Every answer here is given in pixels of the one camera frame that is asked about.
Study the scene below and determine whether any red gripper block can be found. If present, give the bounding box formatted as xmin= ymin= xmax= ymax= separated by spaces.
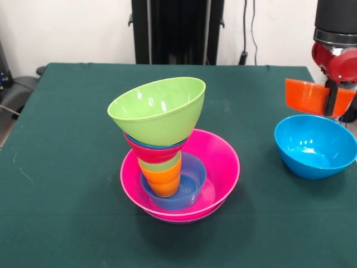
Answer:
xmin=311 ymin=41 xmax=357 ymax=117

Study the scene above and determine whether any orange bowl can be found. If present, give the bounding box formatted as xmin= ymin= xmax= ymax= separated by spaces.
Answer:
xmin=284 ymin=78 xmax=356 ymax=117

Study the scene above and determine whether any large pink bowl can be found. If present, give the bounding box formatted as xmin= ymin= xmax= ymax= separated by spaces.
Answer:
xmin=119 ymin=128 xmax=241 ymax=224

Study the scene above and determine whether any small light blue bowl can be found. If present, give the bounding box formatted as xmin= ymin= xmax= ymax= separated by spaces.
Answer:
xmin=140 ymin=152 xmax=208 ymax=210

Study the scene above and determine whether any lime green bowl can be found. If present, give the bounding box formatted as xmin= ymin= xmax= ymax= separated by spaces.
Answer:
xmin=107 ymin=76 xmax=206 ymax=147

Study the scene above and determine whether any small pink bowl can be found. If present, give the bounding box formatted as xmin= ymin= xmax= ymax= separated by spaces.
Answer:
xmin=123 ymin=133 xmax=188 ymax=164

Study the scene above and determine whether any orange cup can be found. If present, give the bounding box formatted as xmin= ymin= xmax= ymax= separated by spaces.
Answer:
xmin=139 ymin=159 xmax=182 ymax=198

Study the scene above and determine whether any green cup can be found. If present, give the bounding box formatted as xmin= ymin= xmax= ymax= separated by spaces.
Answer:
xmin=137 ymin=152 xmax=182 ymax=173

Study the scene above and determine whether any dark blue bowl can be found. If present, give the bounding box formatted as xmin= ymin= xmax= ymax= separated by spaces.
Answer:
xmin=124 ymin=132 xmax=188 ymax=149

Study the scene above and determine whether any large light blue bowl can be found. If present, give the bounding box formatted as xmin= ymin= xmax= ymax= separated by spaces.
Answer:
xmin=274 ymin=113 xmax=357 ymax=180

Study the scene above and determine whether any dark green tablecloth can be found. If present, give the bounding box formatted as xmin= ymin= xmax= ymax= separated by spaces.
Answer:
xmin=0 ymin=62 xmax=357 ymax=268

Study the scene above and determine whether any black hanging cable with plug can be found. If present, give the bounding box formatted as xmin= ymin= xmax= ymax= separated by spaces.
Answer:
xmin=239 ymin=0 xmax=259 ymax=66

